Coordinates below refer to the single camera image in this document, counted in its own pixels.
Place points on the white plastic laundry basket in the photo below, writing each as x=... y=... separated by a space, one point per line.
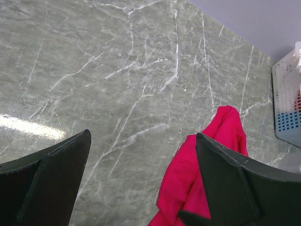
x=286 y=85

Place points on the magenta pink t-shirt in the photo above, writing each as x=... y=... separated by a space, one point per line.
x=182 y=186

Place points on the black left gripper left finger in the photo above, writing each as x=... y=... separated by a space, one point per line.
x=40 y=189

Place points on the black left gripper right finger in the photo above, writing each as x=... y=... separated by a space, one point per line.
x=241 y=191

